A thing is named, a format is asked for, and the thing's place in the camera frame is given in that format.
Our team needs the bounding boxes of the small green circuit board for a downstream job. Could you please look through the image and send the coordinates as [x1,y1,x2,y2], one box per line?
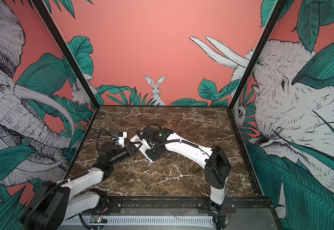
[89,216,108,225]

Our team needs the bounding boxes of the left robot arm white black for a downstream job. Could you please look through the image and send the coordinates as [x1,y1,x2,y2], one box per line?
[20,141,142,230]

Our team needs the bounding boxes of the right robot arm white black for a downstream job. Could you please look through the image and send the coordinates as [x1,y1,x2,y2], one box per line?
[140,126,232,207]

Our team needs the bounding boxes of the left black frame post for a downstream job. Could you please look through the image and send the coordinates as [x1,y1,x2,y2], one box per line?
[30,0,101,110]

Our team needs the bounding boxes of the white remote control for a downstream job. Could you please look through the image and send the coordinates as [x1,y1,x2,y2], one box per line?
[130,135,154,163]

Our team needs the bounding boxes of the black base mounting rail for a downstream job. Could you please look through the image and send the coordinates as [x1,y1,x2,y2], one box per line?
[85,196,275,215]

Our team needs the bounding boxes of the white ribbed cable duct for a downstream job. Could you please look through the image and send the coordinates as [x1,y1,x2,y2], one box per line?
[45,215,215,228]

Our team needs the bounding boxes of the black frame post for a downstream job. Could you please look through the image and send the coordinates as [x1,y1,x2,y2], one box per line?
[228,0,287,111]
[30,0,101,110]

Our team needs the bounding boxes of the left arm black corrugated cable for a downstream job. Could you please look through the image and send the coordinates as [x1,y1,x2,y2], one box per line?
[96,128,116,153]

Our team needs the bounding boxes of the right black frame post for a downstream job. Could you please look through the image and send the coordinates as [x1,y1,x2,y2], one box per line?
[228,0,287,111]

